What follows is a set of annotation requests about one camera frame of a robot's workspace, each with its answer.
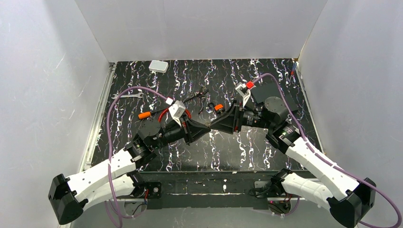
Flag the red blue pen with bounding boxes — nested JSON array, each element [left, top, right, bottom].
[[289, 61, 297, 82]]

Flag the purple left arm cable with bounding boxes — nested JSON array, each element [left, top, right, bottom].
[[104, 86, 169, 228]]

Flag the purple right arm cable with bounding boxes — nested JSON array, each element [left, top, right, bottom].
[[251, 73, 403, 228]]

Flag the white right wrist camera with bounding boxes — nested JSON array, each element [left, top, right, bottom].
[[235, 81, 254, 107]]

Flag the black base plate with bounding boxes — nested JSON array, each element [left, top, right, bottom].
[[140, 171, 297, 212]]

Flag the black flat plate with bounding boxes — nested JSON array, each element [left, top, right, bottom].
[[251, 83, 299, 114]]

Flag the orange handled screwdriver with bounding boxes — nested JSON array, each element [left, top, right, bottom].
[[138, 108, 165, 120]]

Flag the red cable lock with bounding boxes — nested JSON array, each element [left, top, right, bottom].
[[158, 108, 192, 122]]

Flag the grey handled pliers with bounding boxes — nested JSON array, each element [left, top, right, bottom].
[[183, 87, 209, 114]]

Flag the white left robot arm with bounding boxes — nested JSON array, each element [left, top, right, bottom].
[[48, 115, 211, 225]]

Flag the silver open-end wrench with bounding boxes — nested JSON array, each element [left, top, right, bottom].
[[111, 92, 144, 100]]

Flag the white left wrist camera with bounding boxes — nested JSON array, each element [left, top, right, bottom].
[[165, 97, 186, 126]]

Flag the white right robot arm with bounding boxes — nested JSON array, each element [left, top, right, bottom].
[[210, 96, 375, 228]]

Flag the white rectangular box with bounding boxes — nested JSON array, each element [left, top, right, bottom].
[[149, 60, 169, 73]]

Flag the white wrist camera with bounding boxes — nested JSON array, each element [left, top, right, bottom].
[[165, 97, 186, 126], [235, 81, 254, 107]]

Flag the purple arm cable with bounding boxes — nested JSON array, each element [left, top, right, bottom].
[[104, 86, 169, 228], [251, 73, 403, 228]]

